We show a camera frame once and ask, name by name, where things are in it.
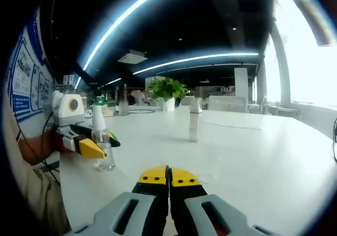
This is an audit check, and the person in beige shirt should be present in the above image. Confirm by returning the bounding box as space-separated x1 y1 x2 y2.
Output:
2 88 72 236

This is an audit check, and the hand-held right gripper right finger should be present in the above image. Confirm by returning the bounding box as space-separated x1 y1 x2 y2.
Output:
170 166 276 236

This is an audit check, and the ceiling air conditioner unit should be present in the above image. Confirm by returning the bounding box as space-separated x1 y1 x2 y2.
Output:
117 49 148 64

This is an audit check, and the dark grey tumbler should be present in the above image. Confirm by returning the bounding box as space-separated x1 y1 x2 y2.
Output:
118 84 130 115

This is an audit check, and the beige tissue box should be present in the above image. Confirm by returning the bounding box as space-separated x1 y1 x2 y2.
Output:
102 106 118 117

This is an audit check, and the clear pump bottle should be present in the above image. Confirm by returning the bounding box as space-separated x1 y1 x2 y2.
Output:
91 106 116 172

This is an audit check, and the thin black cable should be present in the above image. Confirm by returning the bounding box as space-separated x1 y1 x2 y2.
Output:
331 116 337 163

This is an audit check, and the white table cable cover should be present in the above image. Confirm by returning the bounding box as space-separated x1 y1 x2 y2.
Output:
202 121 264 131

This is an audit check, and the blue white wall poster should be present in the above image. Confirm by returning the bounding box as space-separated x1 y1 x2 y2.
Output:
7 6 55 121

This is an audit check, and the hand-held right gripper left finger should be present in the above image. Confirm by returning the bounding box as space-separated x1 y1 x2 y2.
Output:
71 164 169 236

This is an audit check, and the white pump bottle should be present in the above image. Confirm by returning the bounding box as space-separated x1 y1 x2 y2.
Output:
189 97 203 143

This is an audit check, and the window side counter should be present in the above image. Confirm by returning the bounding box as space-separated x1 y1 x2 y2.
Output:
264 104 300 118

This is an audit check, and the slim clear bottle cover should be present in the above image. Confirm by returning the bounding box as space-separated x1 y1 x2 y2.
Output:
200 173 221 184

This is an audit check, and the white office chair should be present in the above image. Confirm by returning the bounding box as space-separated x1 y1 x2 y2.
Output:
207 95 248 113

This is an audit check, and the wide clear bottle cover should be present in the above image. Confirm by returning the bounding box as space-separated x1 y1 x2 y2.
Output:
190 97 203 113

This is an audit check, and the potted green plant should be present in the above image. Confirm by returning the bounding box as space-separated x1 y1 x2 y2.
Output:
146 77 190 112

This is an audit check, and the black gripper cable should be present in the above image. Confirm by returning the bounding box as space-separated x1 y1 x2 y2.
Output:
41 109 62 184

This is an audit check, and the black table cable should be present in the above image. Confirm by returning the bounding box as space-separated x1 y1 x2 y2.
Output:
128 109 155 115

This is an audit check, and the wall shelf with white boxes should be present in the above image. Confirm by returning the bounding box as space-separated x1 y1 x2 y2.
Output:
54 74 77 89

